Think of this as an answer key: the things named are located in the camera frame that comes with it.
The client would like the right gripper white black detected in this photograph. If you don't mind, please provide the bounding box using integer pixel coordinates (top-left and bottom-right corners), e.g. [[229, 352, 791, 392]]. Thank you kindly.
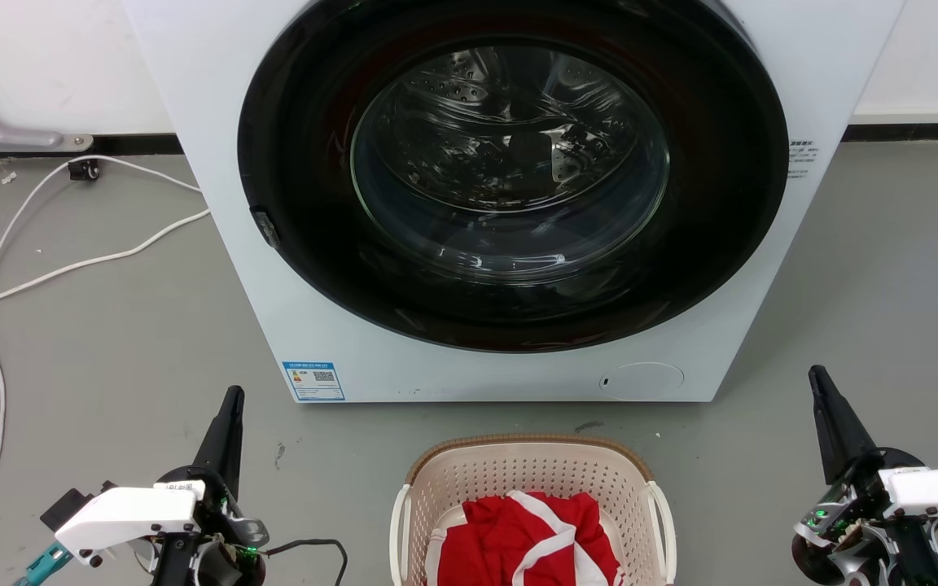
[[791, 365, 938, 586]]

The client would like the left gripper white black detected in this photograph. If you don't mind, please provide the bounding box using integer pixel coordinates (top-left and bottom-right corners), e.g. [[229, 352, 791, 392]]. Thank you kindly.
[[40, 385, 270, 586]]

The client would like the beige perforated laundry basket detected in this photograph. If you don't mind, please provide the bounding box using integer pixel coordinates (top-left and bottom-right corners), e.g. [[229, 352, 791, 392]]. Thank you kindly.
[[389, 434, 677, 586]]

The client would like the blue energy label sticker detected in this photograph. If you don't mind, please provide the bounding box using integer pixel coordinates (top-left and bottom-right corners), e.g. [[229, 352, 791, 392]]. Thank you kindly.
[[283, 361, 346, 402]]

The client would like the white front-load washing machine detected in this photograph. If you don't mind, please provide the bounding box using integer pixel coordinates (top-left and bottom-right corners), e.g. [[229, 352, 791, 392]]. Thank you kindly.
[[121, 0, 908, 404]]

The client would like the round white filter cover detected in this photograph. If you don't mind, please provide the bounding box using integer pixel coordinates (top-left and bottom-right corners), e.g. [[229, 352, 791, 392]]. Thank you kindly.
[[599, 362, 686, 401]]

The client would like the small printed text label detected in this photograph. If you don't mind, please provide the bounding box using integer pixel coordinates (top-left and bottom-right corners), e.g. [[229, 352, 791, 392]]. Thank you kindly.
[[787, 140, 818, 180]]

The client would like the red garment with white stripes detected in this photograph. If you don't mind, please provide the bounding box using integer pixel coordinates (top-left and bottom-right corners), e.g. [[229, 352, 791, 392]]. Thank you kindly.
[[435, 491, 625, 586]]

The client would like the round black glass washer door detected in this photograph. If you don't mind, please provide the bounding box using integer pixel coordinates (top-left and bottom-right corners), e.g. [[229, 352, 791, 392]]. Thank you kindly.
[[237, 0, 790, 354]]

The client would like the steel washer drum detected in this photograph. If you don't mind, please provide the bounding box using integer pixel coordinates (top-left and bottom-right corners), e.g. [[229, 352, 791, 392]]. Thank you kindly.
[[353, 45, 671, 286]]

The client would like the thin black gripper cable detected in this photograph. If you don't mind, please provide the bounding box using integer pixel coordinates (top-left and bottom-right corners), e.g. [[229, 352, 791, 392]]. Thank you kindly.
[[261, 537, 349, 586]]

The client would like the teal cable connector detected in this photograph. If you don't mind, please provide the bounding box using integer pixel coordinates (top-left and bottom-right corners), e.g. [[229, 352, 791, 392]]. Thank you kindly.
[[15, 544, 72, 586]]

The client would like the grey pipe with bracket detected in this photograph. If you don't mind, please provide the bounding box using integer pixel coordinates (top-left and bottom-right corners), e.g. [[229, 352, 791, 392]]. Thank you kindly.
[[0, 65, 95, 154]]

